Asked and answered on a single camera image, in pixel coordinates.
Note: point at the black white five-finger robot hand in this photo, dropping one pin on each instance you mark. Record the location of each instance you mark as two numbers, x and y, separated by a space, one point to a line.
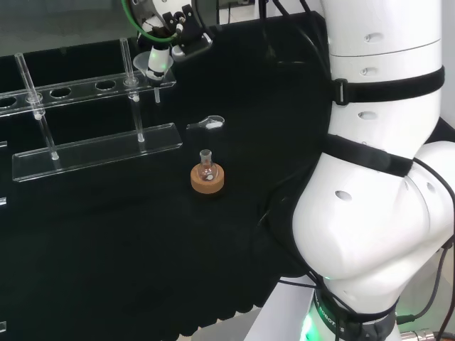
185 32

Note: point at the clear plastic funnel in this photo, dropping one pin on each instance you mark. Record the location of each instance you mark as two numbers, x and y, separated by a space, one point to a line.
139 63

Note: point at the clear glass weighing funnel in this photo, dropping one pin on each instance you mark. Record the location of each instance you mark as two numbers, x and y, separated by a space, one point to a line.
213 123

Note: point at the clear acrylic funnel stand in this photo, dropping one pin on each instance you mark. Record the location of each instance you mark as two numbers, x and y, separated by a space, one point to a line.
106 149

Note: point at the black tripod pole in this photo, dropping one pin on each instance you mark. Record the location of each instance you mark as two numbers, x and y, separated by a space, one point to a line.
263 8

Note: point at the small round-bottom glass flask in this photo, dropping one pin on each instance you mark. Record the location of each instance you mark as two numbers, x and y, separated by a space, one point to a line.
206 170

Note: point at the black bench cloth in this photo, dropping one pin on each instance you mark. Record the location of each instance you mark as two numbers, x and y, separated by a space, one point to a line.
106 248

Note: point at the silver round connector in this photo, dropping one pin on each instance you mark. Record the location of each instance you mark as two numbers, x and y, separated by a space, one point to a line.
417 335

